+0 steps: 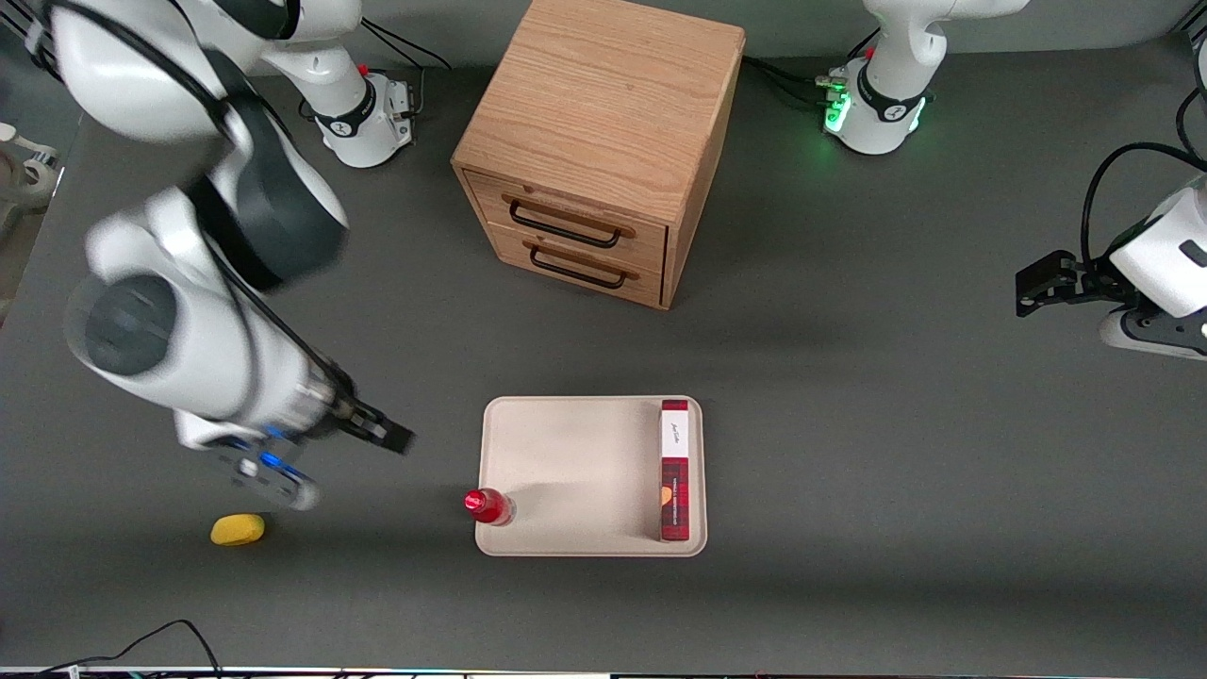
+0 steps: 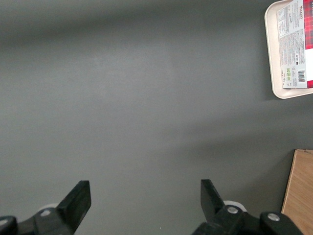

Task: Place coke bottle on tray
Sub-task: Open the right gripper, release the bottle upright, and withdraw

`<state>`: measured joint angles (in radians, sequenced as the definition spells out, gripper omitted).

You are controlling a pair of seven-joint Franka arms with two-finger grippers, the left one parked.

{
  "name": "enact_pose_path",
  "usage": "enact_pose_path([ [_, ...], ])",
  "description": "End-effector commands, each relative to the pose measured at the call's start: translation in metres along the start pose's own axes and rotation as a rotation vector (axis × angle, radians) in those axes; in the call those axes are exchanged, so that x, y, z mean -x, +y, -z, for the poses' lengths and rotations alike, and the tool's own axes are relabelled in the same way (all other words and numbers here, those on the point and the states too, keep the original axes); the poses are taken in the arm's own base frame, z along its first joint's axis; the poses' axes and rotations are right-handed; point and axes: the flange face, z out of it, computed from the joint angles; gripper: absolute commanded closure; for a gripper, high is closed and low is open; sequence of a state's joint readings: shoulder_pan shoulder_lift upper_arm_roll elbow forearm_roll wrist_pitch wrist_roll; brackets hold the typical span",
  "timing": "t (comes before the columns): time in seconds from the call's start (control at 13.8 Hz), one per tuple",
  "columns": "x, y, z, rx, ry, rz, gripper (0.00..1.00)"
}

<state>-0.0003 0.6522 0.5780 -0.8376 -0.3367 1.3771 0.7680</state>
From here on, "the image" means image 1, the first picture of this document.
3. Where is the red-capped coke bottle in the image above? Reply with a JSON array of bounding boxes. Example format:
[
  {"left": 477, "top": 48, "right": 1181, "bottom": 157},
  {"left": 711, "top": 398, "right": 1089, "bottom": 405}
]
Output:
[{"left": 463, "top": 488, "right": 516, "bottom": 527}]

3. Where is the beige plastic tray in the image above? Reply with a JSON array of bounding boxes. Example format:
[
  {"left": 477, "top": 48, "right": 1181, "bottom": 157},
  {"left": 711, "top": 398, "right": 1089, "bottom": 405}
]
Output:
[{"left": 474, "top": 395, "right": 707, "bottom": 557}]

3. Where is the yellow sponge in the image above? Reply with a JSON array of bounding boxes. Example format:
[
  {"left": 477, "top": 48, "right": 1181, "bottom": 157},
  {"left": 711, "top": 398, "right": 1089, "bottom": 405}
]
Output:
[{"left": 210, "top": 513, "right": 267, "bottom": 548}]

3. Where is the wooden drawer front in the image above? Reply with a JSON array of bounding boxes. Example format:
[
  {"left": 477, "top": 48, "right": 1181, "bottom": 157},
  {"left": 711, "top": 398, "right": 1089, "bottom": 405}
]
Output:
[
  {"left": 488, "top": 224, "right": 665, "bottom": 308},
  {"left": 464, "top": 172, "right": 669, "bottom": 274}
]

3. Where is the red tartan shortbread box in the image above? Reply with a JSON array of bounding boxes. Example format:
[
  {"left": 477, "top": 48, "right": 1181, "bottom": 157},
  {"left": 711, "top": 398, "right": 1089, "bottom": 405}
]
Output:
[{"left": 659, "top": 399, "right": 691, "bottom": 542}]

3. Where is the beige stand fixture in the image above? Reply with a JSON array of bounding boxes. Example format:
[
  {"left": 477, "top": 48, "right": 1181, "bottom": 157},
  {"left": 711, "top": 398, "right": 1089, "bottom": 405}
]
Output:
[{"left": 0, "top": 123, "right": 63, "bottom": 237}]

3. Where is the wooden two-drawer cabinet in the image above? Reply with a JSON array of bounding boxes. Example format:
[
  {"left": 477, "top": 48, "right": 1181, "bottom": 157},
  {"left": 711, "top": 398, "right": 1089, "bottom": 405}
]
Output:
[{"left": 451, "top": 0, "right": 746, "bottom": 310}]

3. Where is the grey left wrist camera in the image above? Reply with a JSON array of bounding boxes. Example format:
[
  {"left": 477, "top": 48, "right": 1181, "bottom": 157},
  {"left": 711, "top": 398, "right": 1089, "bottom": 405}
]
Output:
[{"left": 1099, "top": 306, "right": 1207, "bottom": 361}]

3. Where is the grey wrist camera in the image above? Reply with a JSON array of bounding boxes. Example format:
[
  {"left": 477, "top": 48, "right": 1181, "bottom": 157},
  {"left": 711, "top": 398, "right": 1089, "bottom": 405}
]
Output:
[
  {"left": 1099, "top": 306, "right": 1207, "bottom": 361},
  {"left": 207, "top": 429, "right": 322, "bottom": 512}
]

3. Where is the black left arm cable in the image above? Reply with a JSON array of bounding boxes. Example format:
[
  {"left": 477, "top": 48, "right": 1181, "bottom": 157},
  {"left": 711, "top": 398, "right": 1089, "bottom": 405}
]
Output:
[{"left": 1082, "top": 141, "right": 1207, "bottom": 276}]

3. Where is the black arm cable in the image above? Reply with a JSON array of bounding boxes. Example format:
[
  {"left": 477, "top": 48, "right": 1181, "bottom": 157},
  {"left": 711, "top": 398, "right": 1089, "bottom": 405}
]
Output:
[
  {"left": 28, "top": 0, "right": 352, "bottom": 397},
  {"left": 1082, "top": 141, "right": 1207, "bottom": 276}
]

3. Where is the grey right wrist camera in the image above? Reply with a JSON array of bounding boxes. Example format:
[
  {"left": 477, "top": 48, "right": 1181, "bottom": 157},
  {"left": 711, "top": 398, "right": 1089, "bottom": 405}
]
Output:
[{"left": 207, "top": 429, "right": 322, "bottom": 512}]

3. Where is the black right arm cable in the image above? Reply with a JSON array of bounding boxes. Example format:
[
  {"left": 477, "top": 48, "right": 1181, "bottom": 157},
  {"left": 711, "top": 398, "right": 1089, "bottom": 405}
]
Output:
[{"left": 28, "top": 0, "right": 352, "bottom": 397}]

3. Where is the black metal drawer handle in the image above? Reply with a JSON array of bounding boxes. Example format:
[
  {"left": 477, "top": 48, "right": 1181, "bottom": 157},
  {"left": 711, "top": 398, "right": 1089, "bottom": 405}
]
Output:
[
  {"left": 529, "top": 240, "right": 638, "bottom": 290},
  {"left": 508, "top": 193, "right": 636, "bottom": 250}
]

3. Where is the thin black table-edge cable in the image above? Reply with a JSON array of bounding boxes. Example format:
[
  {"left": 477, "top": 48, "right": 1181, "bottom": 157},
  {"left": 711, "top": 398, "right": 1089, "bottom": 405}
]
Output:
[{"left": 36, "top": 619, "right": 223, "bottom": 678}]

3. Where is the black left base cable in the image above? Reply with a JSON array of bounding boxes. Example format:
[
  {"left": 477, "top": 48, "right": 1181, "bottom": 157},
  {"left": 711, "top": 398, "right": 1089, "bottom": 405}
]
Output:
[{"left": 743, "top": 55, "right": 850, "bottom": 109}]

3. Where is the black base cable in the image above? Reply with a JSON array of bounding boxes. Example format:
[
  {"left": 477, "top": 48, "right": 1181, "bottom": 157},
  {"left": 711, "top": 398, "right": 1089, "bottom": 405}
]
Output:
[
  {"left": 743, "top": 55, "right": 850, "bottom": 109},
  {"left": 358, "top": 17, "right": 454, "bottom": 73}
]

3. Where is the black right base cable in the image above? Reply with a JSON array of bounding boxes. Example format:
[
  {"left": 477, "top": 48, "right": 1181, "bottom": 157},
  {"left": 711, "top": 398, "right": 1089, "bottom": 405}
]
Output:
[{"left": 358, "top": 17, "right": 454, "bottom": 73}]

